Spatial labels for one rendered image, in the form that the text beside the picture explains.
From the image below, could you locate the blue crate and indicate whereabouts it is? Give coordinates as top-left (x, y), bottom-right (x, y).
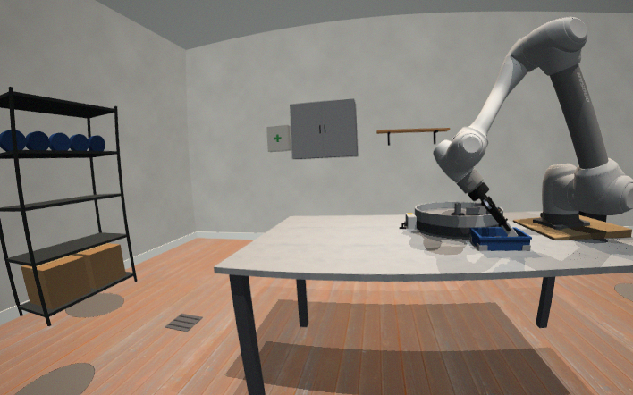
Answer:
top-left (469, 227), bottom-right (531, 251)

